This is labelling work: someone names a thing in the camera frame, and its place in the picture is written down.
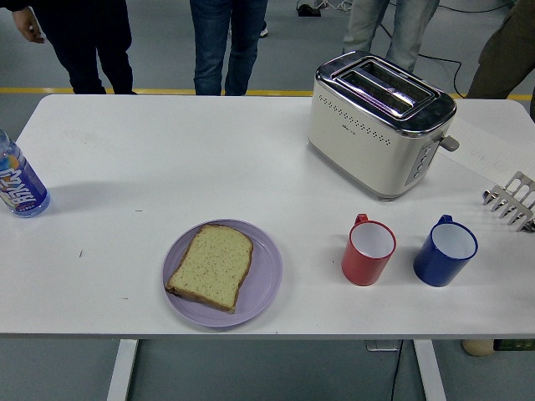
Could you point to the person's hand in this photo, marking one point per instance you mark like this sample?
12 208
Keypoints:
26 23

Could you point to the brown-crusted bread slice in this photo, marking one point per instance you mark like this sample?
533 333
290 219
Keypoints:
213 267

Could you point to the lilac round plate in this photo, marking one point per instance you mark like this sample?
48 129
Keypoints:
267 259

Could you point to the cream toaster with chrome top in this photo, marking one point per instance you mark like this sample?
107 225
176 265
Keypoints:
355 142

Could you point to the person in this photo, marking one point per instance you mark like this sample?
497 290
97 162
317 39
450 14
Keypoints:
359 25
209 42
505 58
263 30
83 42

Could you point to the clear bottle with blue label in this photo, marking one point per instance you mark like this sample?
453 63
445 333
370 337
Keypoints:
21 184

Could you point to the white table leg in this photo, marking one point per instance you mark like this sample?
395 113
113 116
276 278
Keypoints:
430 372
122 372

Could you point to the red enamel mug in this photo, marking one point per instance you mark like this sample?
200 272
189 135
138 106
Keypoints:
361 267

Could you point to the blue enamel mug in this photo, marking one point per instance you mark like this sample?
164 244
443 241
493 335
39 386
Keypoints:
434 269

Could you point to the silver metal toast rack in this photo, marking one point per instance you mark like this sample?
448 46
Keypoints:
520 188

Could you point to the beige rounded object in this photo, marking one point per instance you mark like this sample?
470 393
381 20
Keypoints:
478 346

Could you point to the black table control panel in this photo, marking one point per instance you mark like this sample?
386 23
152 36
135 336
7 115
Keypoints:
516 345

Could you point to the grey under-table bracket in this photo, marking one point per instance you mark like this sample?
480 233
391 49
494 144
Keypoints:
382 345

